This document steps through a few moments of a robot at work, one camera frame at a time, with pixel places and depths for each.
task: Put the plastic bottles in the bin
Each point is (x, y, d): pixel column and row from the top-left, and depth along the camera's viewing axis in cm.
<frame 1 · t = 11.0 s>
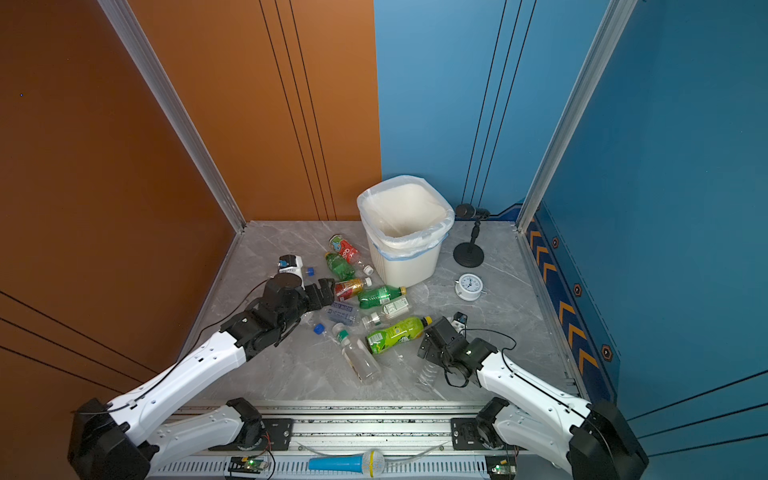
left hand: (322, 281, 79), fingers open
right hand: (429, 354, 83), fingers open
white plastic waste bin: (405, 220, 104), point 15 cm above the table
black microphone stand: (471, 254, 111), point 2 cm above the table
red cartoon label bottle: (349, 252, 107), point 5 cm above the table
dark green soda bottle: (341, 268, 107), on the table
red yellow label bottle: (348, 289, 97), point 5 cm above the table
green bottle yellow cap: (375, 297, 96), point 5 cm above the table
small clear white-label bottle: (390, 310, 91), point 6 cm above the table
bright lime green bottle: (397, 334, 86), point 6 cm above the table
clear bottle green cap: (361, 359, 84), point 4 cm above the table
clear soda water bottle: (343, 313, 91), point 6 cm above the table

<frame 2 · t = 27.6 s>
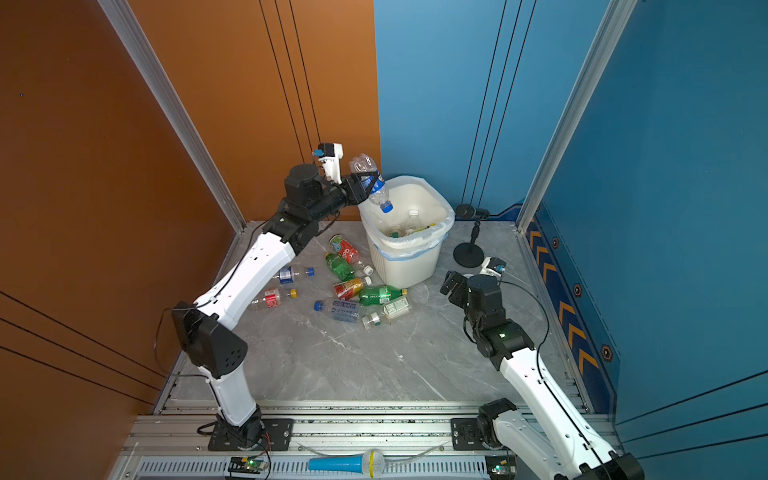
left hand: (372, 172, 72), fingers open
right hand: (456, 279, 78), fingers open
clear cola bottle yellow cap: (291, 295, 98), point 4 cm above the table
clear bottle blue cap far: (310, 274, 105), point 2 cm above the table
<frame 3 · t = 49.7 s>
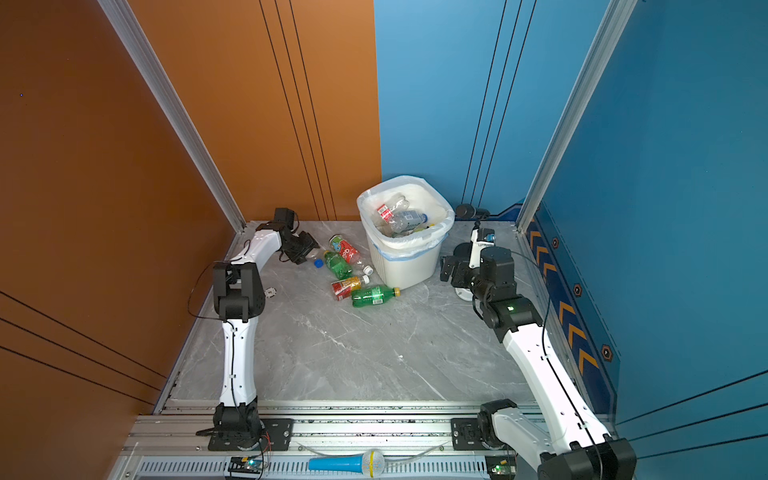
left hand: (316, 246, 110), fingers open
right hand: (454, 258, 76), fingers open
clear soda water bottle: (407, 220, 90), point 25 cm above the table
clear cola bottle yellow cap: (386, 212, 94), point 24 cm above the table
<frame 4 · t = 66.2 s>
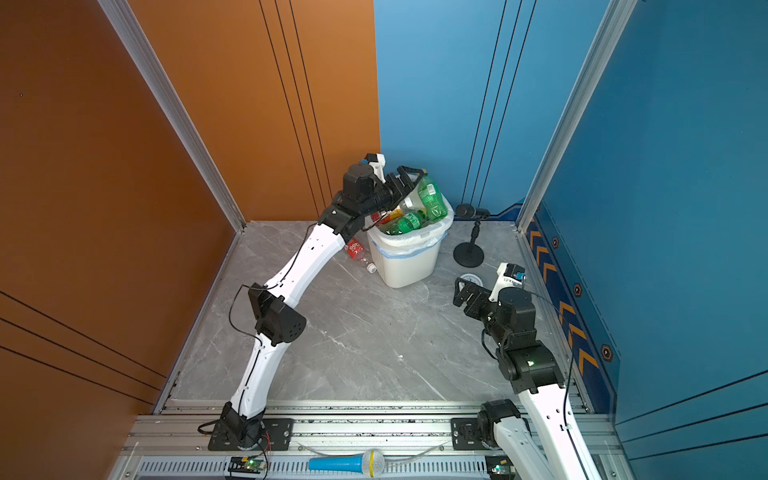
left hand: (419, 176, 77), fingers open
right hand: (466, 286, 72), fingers open
dark green soda bottle: (432, 199, 87), point 31 cm above the table
green bottle yellow cap: (408, 222, 85), point 28 cm above the table
